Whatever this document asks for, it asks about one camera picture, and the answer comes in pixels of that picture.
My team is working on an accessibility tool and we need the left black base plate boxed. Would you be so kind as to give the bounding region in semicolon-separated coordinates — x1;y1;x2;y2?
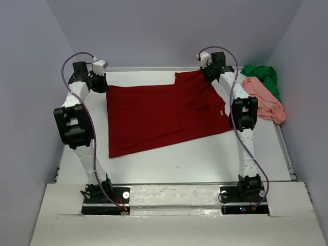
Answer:
80;186;131;216

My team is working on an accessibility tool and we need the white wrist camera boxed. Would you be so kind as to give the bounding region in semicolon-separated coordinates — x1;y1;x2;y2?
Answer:
92;56;108;76
196;52;212;69

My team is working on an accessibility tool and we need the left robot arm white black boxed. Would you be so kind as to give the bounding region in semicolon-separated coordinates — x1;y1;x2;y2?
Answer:
53;58;114;203

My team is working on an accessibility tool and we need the pink t shirt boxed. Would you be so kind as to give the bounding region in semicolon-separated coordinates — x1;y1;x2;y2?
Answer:
242;77;286;125

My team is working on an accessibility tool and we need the green t shirt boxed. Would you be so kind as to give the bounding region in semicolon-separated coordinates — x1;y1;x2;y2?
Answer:
241;65;281;102

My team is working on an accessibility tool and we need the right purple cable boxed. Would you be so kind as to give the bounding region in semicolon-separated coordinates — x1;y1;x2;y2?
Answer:
196;46;270;211

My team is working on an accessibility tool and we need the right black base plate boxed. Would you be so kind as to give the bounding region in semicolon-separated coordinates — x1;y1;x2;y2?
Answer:
218;186;269;215

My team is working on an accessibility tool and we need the purple cable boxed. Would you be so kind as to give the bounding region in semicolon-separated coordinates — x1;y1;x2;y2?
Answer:
61;52;129;210
196;46;270;211

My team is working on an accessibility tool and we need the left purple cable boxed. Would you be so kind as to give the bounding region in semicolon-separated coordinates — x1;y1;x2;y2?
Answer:
61;52;129;210

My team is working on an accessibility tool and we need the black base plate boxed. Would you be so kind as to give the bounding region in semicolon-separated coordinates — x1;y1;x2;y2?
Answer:
80;186;131;216
218;186;269;215

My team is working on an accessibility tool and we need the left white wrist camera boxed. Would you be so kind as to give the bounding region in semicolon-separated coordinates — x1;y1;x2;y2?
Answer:
92;56;108;76

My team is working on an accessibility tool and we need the metal rail at table front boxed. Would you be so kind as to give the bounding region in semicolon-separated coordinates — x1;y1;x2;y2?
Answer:
113;180;299;186

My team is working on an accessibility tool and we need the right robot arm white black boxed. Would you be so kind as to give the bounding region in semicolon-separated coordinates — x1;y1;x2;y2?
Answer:
197;51;267;204

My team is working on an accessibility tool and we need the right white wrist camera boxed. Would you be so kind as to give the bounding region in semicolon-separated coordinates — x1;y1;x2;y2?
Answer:
196;52;212;69

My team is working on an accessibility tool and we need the dark red t shirt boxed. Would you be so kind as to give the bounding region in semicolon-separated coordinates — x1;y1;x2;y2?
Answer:
106;70;232;158

